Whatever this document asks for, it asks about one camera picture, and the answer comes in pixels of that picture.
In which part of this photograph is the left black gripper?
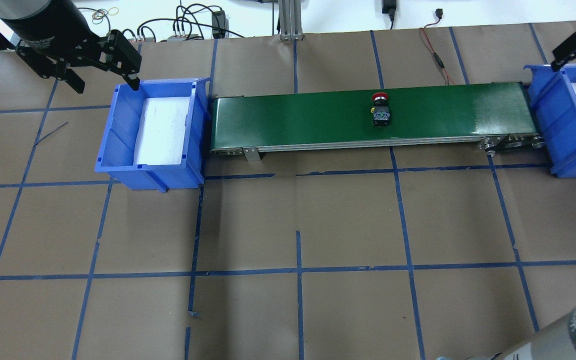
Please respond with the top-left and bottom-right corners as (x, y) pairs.
(15, 17), (142, 94)

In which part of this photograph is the red mushroom push button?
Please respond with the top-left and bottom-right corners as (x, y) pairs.
(371, 91), (391, 127)

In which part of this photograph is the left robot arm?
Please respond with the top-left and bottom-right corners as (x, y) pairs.
(0, 0), (142, 94)

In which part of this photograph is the blue bin right side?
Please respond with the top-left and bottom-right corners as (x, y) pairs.
(525, 63), (576, 178)

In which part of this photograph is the blue bin with foam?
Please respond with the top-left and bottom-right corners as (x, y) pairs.
(94, 77), (210, 193)

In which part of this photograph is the green conveyor belt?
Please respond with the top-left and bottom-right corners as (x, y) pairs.
(210, 82), (546, 161)

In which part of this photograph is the white foam pad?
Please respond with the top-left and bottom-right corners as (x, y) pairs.
(133, 96), (190, 166)

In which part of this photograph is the red black power cable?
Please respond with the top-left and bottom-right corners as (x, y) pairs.
(419, 9), (456, 86)

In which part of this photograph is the aluminium frame post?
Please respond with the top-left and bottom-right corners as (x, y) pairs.
(277, 0), (304, 42)

